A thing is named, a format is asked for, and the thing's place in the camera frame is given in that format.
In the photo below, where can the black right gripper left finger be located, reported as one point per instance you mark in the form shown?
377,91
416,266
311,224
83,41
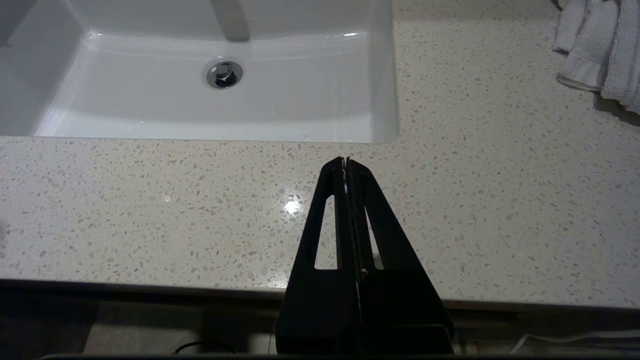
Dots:
320,310

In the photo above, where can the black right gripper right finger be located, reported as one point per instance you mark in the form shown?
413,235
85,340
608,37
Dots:
400,310

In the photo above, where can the white rectangular sink basin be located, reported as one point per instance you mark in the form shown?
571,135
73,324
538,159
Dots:
300,95

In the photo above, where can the chrome sink drain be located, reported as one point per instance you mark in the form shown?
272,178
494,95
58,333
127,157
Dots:
224,74

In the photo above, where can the white crumpled towel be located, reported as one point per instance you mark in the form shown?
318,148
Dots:
595,45

